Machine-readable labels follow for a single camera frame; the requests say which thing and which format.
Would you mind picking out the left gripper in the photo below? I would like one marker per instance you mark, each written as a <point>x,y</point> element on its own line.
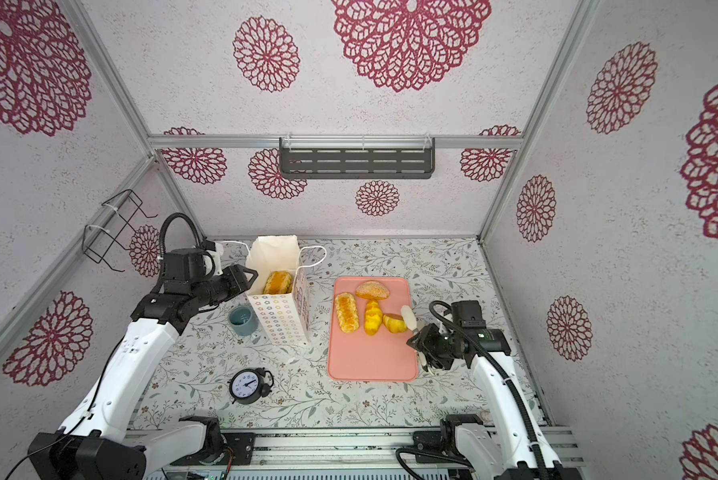
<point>238,280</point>

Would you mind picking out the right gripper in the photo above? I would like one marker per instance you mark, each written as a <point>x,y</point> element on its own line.
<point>425,345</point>

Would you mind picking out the small yellow bread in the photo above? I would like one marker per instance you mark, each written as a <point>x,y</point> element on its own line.
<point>394,323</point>

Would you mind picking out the ridged spiral bread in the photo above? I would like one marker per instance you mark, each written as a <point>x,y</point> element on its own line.
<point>278,283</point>

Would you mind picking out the white paper bag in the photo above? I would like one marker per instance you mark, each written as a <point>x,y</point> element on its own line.
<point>284,319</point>

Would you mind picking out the yellow twisted bread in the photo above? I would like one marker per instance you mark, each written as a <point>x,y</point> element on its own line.
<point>373,317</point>

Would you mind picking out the round bun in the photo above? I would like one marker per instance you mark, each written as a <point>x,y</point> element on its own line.
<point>372,290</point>

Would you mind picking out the corn-like yellow bread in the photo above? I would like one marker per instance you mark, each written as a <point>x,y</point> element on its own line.
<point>346,311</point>

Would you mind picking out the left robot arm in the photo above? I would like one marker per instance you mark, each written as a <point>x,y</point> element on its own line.
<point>90,443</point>

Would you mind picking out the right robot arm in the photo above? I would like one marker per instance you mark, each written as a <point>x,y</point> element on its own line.
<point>517,448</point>

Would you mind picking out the teal cup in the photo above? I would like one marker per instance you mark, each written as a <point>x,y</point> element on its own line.
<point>243,320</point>

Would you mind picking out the pink tray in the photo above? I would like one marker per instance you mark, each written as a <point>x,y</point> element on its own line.
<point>384,356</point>

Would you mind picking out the black alarm clock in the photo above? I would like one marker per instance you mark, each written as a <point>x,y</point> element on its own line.
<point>249,385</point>

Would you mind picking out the black wire rack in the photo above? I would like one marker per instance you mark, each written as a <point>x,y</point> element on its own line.
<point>101,237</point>

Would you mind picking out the grey wall shelf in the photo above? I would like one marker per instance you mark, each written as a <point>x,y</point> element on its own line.
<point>356,160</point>

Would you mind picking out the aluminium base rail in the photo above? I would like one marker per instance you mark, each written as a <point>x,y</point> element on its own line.
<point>297,450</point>

